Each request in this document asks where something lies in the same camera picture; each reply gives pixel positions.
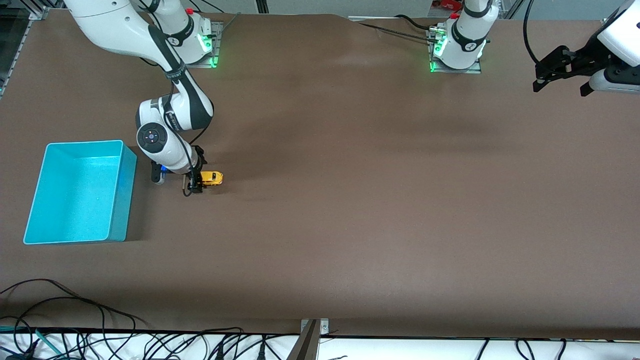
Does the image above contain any aluminium frame profile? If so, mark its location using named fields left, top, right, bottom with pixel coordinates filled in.
left=27, top=0, right=66, bottom=21

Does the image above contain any dark side panel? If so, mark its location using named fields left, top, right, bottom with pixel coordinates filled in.
left=0, top=7, right=33, bottom=98

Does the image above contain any teal plastic bin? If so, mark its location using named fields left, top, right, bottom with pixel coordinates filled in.
left=23, top=139, right=138, bottom=246

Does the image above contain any brown table mat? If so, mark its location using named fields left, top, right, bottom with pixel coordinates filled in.
left=0, top=9, right=640, bottom=341

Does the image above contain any black loose cable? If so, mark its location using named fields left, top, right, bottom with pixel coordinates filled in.
left=0, top=297, right=148, bottom=331
left=0, top=278, right=106, bottom=341

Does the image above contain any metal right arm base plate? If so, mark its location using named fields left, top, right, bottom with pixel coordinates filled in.
left=165, top=21, right=223, bottom=68

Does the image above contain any thin black base cable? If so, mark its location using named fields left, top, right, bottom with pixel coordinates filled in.
left=359, top=22, right=433, bottom=43

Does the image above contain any metal table edge bracket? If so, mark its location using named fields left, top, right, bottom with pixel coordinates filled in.
left=286, top=318, right=331, bottom=360

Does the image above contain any teal cable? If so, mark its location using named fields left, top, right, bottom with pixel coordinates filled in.
left=35, top=329, right=63, bottom=357

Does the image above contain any thick black base cable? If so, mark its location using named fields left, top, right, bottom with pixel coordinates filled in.
left=394, top=14, right=438, bottom=31

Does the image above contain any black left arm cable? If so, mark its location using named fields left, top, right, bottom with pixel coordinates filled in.
left=522, top=0, right=571, bottom=78

